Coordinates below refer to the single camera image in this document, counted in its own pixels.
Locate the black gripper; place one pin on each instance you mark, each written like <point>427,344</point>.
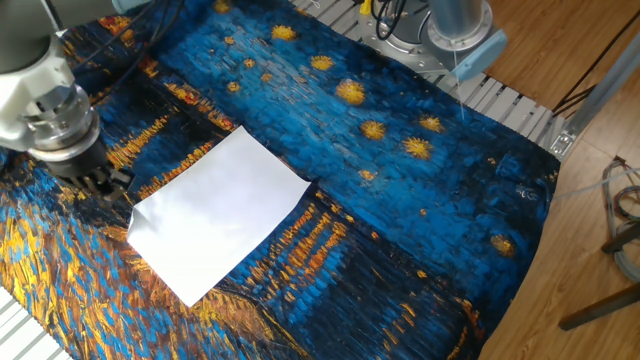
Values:
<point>82,160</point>

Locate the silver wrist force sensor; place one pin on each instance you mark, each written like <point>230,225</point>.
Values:
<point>62,130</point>

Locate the starry night painting tablecloth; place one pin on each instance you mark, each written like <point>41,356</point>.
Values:
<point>375,210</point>

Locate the white paper sheet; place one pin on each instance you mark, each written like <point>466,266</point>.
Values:
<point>215,215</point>

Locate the dark wooden furniture leg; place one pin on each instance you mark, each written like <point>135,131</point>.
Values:
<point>600,306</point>
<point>622,240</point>

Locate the aluminium frame bar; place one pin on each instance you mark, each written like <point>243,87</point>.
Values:
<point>595,95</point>

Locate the white wrist adapter bracket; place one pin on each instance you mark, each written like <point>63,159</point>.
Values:
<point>30,95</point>

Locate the small yellow object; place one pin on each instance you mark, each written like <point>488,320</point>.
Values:
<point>366,7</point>

